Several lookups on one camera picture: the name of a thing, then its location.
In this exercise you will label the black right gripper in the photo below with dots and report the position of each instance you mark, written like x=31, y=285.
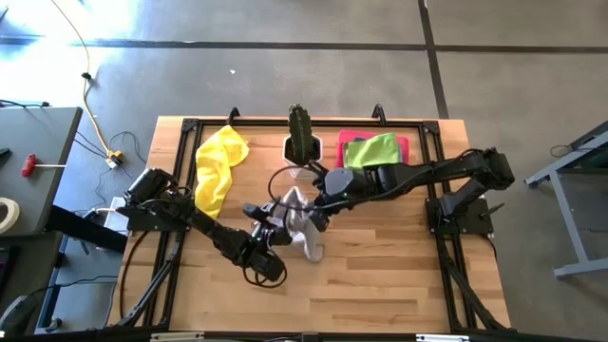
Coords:
x=341, y=181

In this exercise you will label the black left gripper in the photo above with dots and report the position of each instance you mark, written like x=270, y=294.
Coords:
x=266, y=263

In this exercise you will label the grey microfiber towel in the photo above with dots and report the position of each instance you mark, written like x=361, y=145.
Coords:
x=309, y=247

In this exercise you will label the green microfiber towel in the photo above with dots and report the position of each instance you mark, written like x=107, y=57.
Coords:
x=373, y=151

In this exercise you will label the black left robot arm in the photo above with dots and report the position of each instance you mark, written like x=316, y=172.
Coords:
x=209, y=228

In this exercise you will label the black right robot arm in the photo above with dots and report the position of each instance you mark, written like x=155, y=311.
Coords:
x=427, y=171

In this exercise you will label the yellow microfiber towel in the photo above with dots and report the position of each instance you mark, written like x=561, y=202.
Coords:
x=218, y=161

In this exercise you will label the pink plastic bin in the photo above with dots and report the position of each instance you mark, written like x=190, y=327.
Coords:
x=341, y=142

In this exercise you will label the white faceted plant pot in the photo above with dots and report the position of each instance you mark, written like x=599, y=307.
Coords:
x=299, y=173

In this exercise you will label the green cactus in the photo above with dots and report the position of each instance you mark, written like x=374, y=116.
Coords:
x=300, y=133

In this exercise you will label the white power supply box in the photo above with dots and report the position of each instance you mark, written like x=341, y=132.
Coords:
x=114, y=216

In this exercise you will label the yellow power plug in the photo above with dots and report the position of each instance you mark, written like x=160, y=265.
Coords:
x=115, y=157

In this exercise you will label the black metal beam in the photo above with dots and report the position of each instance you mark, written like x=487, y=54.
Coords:
x=81, y=228

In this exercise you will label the dark grey side table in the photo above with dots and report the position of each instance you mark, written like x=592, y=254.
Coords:
x=43, y=199

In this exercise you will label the beige tape roll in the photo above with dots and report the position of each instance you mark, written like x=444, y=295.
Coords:
x=15, y=214

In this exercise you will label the black rounded device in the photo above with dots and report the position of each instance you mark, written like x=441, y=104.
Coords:
x=19, y=316

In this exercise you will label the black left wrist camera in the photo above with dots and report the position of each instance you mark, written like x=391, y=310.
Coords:
x=254, y=212

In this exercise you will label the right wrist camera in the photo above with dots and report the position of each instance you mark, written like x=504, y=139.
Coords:
x=320, y=222

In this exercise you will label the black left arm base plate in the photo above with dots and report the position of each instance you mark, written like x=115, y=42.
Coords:
x=142, y=222

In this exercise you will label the black aluminium table frame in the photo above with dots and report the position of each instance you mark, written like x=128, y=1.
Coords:
x=190, y=126

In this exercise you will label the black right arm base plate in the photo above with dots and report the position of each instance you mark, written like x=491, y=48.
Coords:
x=477, y=227

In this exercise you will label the grey metal table frame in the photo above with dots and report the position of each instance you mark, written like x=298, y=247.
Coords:
x=568, y=219

